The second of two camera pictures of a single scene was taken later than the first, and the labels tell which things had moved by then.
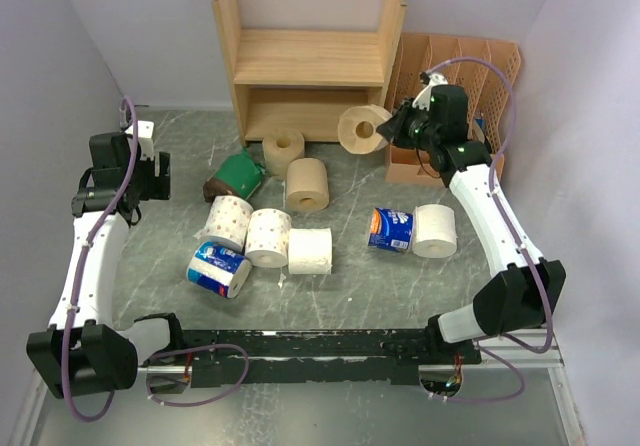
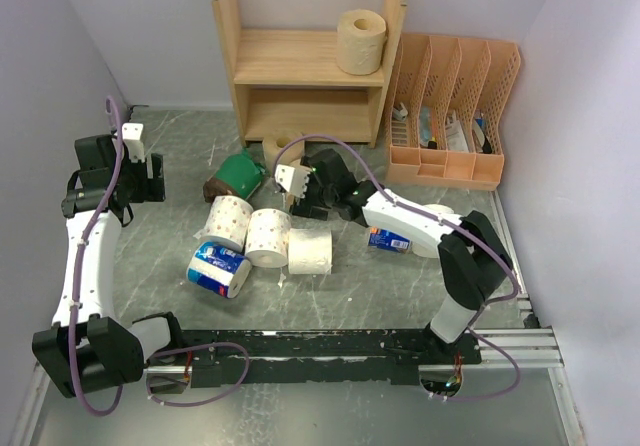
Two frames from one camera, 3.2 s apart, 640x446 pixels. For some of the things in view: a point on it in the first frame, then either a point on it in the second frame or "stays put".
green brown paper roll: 237,175 stays put
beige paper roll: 357,128 → 360,39
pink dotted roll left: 228,223 stays put
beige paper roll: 281,146 stays put
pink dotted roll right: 268,236 stays put
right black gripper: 393,128 → 307,206
